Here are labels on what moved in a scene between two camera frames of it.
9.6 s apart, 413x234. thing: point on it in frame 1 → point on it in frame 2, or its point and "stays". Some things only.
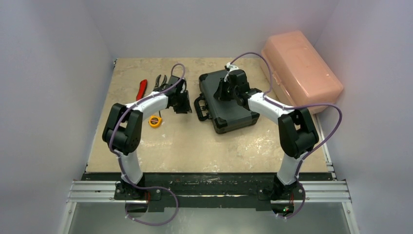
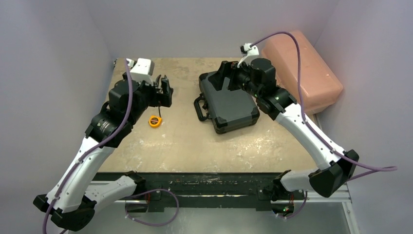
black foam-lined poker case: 227,115 stays
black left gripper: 185,108 → 164,99
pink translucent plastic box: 300,76 stays
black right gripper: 222,91 → 232,74
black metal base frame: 206,191 stays
